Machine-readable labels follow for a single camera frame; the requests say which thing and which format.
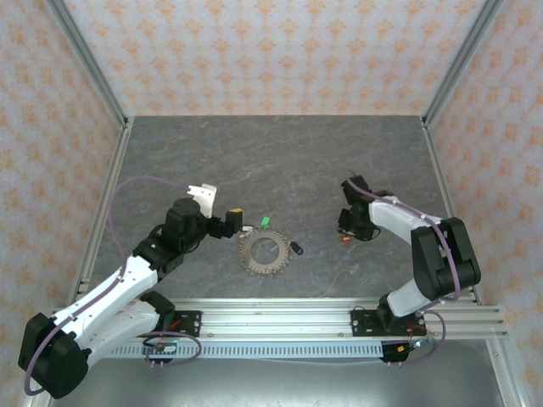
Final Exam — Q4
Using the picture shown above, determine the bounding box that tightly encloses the silver toothed sprocket ring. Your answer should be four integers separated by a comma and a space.
238, 230, 291, 278

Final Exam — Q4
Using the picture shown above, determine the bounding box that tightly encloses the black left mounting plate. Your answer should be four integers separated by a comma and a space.
139, 309, 203, 338

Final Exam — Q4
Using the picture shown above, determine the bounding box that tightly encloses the black mounting plate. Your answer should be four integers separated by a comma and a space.
139, 309, 203, 338
350, 309, 426, 338

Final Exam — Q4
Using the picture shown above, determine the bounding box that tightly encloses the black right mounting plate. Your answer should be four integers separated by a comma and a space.
350, 309, 426, 338

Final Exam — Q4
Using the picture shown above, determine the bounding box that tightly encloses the small circuit board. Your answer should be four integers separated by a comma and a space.
396, 337, 430, 355
142, 341, 177, 355

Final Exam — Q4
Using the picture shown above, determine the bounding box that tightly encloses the grey metal shelf panel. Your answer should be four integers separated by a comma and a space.
47, 357, 508, 407

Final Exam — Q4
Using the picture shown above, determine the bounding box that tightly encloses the aluminium frame side rail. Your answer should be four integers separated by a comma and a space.
420, 118, 523, 407
21, 121, 136, 407

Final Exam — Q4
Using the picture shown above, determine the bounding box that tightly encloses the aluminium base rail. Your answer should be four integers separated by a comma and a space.
53, 296, 509, 341

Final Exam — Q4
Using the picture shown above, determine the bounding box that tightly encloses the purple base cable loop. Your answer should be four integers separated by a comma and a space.
398, 309, 447, 366
134, 326, 201, 368

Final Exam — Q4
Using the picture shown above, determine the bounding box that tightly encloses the slotted grey cable duct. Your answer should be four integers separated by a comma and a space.
101, 342, 385, 358

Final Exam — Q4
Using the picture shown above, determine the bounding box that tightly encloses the aluminium frame post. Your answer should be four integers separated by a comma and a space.
43, 0, 130, 129
422, 0, 507, 129

